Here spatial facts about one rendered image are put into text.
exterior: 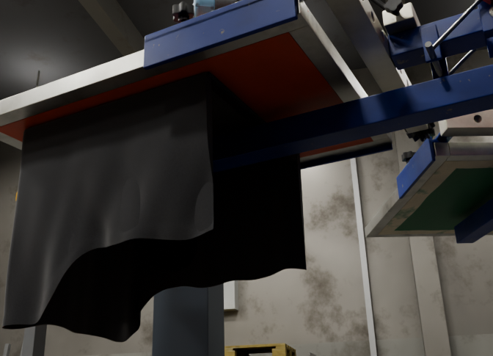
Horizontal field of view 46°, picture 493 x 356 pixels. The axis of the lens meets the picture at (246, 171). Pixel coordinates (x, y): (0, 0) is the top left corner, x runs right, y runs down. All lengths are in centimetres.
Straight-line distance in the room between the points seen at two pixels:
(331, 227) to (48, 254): 733
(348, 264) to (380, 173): 142
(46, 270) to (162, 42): 49
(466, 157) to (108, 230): 94
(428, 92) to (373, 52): 13
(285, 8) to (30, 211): 66
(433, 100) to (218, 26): 41
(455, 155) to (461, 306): 662
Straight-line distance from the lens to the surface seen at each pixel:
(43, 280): 121
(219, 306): 194
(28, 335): 166
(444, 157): 158
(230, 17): 101
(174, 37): 106
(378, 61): 118
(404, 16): 118
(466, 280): 821
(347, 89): 119
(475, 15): 118
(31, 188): 128
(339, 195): 851
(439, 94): 111
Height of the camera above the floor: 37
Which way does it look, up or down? 22 degrees up
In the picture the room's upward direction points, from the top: 2 degrees counter-clockwise
